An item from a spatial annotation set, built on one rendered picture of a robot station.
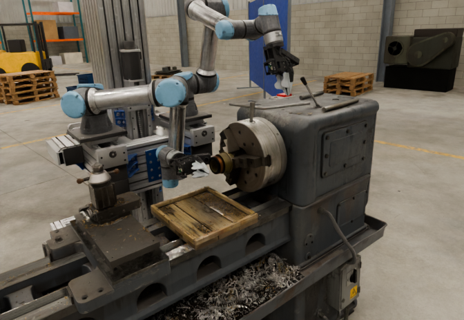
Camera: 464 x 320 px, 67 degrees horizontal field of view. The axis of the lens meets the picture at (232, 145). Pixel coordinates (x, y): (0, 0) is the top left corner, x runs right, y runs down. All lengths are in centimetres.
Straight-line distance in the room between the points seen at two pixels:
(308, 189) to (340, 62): 1106
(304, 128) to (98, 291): 93
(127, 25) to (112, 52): 17
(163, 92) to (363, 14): 1094
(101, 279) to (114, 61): 116
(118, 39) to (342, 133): 121
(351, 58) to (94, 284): 1162
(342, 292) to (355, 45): 1068
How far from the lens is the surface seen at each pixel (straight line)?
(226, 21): 149
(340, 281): 200
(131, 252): 116
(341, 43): 1248
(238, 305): 151
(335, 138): 164
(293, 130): 148
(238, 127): 150
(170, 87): 148
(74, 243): 142
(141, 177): 192
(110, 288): 116
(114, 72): 198
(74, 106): 163
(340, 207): 183
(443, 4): 1142
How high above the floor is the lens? 160
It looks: 18 degrees down
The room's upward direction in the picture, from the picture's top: 2 degrees counter-clockwise
